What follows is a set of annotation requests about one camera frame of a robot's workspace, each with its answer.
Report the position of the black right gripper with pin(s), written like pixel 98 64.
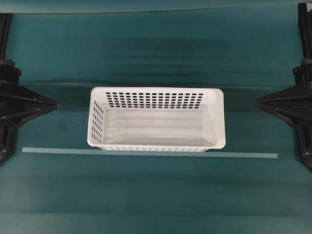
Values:
pixel 292 105

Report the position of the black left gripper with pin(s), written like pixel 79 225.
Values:
pixel 19 105

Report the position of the white perforated plastic basket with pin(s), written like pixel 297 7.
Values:
pixel 166 119

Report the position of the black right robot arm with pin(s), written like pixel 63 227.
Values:
pixel 303 73

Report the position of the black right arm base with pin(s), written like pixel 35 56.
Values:
pixel 305 138

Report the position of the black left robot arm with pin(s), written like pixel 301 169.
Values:
pixel 9 73

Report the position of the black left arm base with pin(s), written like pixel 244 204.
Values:
pixel 7 137

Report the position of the pale green tape strip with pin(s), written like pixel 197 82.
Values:
pixel 148 153

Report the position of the black left frame rail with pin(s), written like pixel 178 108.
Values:
pixel 5 19

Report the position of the black frame rail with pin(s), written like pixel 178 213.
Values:
pixel 305 28
pixel 5 19

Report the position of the black right frame rail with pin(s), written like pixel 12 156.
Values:
pixel 305 28

